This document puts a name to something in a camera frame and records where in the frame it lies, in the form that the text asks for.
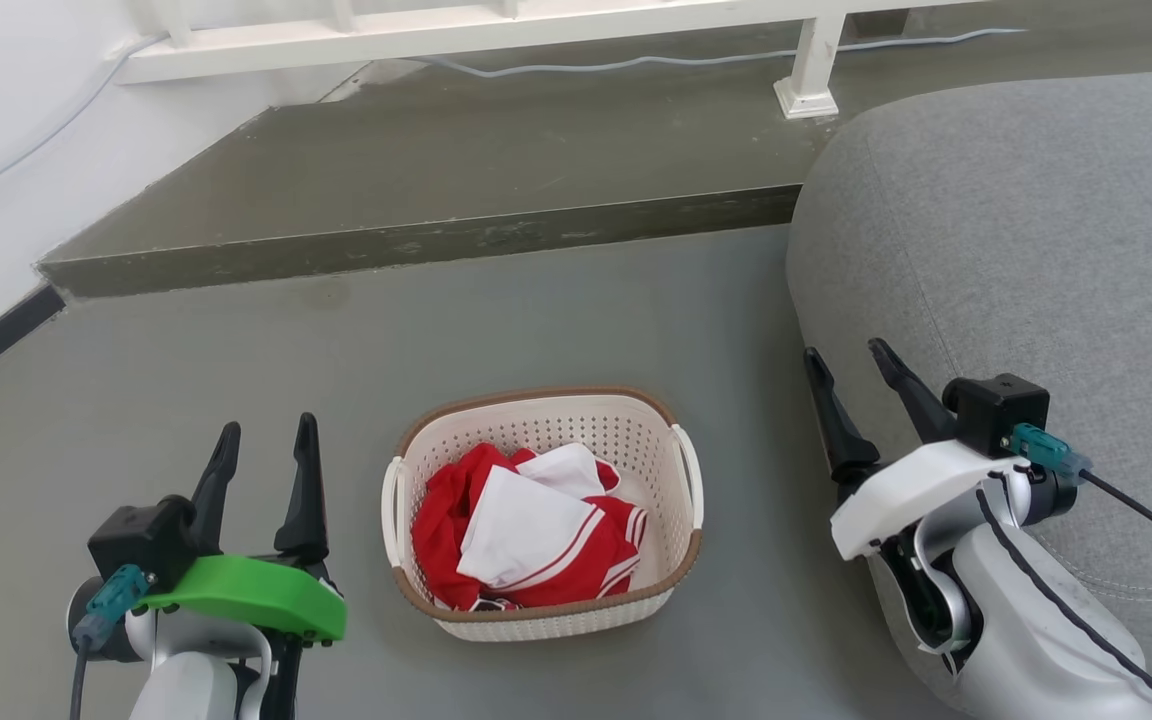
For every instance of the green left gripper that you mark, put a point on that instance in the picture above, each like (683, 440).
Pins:
(256, 595)

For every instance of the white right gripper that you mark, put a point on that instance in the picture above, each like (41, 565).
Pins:
(916, 490)

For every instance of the white perforated plastic laundry basket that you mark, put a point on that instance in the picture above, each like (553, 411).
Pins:
(546, 425)

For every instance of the red garment with white stripes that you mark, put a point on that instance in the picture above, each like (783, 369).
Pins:
(436, 525)

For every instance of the grey fabric sofa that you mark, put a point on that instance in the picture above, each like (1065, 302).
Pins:
(1026, 230)

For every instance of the white wooden railing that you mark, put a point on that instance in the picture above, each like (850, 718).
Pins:
(416, 40)

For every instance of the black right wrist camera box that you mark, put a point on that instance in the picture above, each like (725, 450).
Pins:
(996, 410)

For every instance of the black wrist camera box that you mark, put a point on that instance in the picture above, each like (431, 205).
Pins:
(996, 410)
(141, 540)

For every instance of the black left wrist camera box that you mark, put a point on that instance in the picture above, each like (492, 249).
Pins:
(141, 540)

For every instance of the teal right camera connector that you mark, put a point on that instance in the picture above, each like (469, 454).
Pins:
(1046, 448)

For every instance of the teal camera connector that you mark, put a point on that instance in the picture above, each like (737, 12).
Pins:
(1046, 448)
(114, 600)

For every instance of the teal left camera connector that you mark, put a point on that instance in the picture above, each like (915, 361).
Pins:
(114, 600)

